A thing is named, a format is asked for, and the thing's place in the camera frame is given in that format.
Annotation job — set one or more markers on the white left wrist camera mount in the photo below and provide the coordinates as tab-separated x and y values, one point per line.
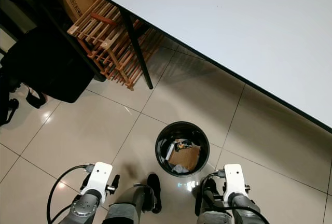
99	177

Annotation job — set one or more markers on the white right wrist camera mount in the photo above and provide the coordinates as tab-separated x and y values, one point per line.
233	180

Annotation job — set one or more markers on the black backpack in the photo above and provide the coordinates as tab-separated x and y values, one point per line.
46	68

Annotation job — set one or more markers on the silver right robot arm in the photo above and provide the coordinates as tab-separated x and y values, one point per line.
244	207

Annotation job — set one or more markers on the robot right leg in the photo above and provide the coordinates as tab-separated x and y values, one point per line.
202	203

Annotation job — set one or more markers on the grey crumpled plastic scrap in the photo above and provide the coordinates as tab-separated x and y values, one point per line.
180	169

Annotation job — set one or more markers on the black round rubbish bin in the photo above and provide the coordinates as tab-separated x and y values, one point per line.
201	136

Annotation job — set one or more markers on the white paper sheet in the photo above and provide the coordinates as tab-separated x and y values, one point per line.
170	152

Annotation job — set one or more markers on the brown wooden slat rack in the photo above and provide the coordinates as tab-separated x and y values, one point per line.
98	32

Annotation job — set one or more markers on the robot left leg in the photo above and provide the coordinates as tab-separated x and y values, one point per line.
129	204

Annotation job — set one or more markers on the brown cardboard piece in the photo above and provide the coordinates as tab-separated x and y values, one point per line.
187	157

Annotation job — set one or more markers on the colourful printed wrapper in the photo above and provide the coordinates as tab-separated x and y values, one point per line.
181	145

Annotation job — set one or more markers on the robot leg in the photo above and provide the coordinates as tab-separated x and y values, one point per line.
129	204
202	203

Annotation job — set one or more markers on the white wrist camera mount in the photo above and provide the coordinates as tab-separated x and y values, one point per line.
99	177
233	180

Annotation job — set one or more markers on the black table leg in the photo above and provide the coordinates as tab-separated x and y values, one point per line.
137	50

